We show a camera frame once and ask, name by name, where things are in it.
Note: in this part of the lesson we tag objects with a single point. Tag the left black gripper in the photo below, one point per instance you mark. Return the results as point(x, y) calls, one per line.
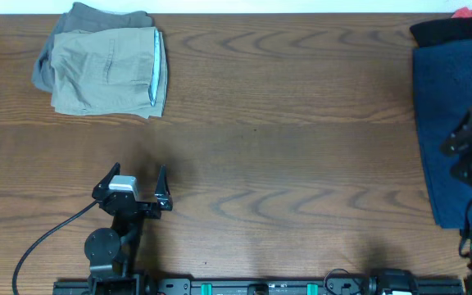
point(136, 206)

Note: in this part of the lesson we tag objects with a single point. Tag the beige khaki shorts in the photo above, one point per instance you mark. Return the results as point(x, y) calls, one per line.
point(114, 71)

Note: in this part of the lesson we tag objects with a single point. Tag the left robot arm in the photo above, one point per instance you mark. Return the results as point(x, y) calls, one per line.
point(111, 251)

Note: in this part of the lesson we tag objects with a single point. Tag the navy blue garment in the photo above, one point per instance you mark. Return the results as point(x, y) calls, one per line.
point(442, 94)

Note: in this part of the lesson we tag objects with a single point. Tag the black folded garment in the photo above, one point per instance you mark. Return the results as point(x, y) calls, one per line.
point(437, 32)

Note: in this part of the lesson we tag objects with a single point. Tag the folded grey shorts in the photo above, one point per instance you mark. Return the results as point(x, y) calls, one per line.
point(86, 18)

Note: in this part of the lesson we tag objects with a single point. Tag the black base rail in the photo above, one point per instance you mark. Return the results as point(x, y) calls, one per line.
point(336, 282)

